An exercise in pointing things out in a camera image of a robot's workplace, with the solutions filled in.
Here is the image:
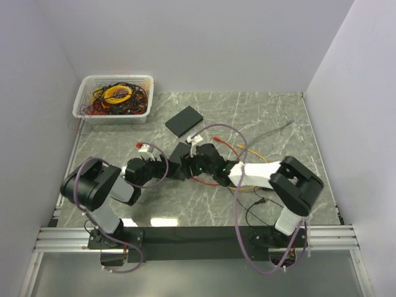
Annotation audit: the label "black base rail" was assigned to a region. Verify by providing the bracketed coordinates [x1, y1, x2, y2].
[88, 225, 307, 264]

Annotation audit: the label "white plastic basket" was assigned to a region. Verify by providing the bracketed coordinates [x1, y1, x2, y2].
[72, 75, 154, 124]

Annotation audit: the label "yellow ethernet cable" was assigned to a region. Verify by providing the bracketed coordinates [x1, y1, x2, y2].
[227, 142, 270, 192]

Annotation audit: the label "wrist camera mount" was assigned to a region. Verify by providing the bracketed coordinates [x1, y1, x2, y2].
[186, 134, 203, 157]
[136, 142, 155, 160]

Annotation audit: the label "tangled cables in basket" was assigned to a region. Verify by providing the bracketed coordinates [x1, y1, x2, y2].
[80, 80, 154, 116]

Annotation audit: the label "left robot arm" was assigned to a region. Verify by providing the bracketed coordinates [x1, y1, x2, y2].
[60, 155, 170, 249]

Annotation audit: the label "black network switch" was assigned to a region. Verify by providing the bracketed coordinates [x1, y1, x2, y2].
[167, 142, 191, 181]
[165, 106, 203, 138]

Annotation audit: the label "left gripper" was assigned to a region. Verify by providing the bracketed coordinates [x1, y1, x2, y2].
[137, 154, 181, 188]

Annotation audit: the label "red ethernet cable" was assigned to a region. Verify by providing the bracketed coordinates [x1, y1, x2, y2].
[190, 136, 241, 186]

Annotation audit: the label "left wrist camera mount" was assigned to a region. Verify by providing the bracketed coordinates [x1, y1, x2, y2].
[136, 142, 155, 160]

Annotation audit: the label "black power cable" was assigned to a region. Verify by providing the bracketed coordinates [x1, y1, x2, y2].
[228, 185, 285, 228]

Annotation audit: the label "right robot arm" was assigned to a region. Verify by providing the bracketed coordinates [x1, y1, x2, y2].
[182, 144, 324, 247]

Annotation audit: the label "aluminium frame rail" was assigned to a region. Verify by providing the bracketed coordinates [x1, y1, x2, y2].
[20, 199, 362, 296]

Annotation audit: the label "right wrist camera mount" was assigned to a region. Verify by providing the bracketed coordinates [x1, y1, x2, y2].
[186, 134, 203, 157]

